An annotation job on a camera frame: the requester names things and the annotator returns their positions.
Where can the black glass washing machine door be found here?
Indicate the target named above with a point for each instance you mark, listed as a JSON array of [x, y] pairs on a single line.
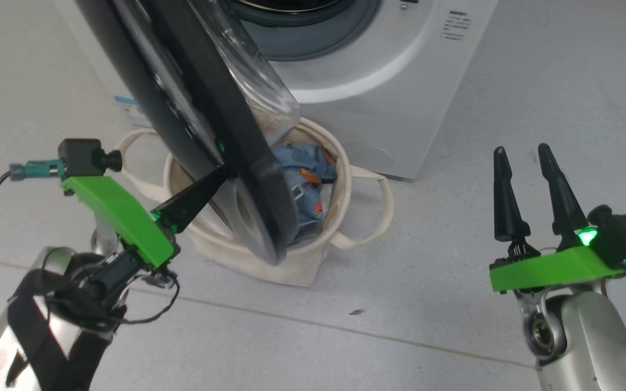
[[210, 108]]

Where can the beige canvas laundry basket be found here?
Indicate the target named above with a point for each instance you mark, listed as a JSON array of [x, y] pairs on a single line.
[[291, 271]]

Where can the printed text label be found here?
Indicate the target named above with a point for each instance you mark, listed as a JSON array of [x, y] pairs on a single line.
[[456, 24]]

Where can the white washing machine body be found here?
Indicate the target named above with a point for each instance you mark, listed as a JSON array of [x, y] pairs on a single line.
[[400, 108]]

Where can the blue energy label sticker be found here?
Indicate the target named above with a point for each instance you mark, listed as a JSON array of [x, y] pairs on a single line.
[[128, 108]]

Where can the grey rubber door gasket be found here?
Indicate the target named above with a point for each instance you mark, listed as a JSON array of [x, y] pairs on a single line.
[[356, 32]]

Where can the denim blue garment beige patch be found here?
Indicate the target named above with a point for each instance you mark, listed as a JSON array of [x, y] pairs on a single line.
[[302, 163]]

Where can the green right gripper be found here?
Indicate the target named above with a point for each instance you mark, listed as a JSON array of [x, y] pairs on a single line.
[[552, 269]]

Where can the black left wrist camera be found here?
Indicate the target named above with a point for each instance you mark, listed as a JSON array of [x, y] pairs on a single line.
[[79, 157]]

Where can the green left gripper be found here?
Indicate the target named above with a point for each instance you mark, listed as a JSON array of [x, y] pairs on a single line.
[[123, 217]]

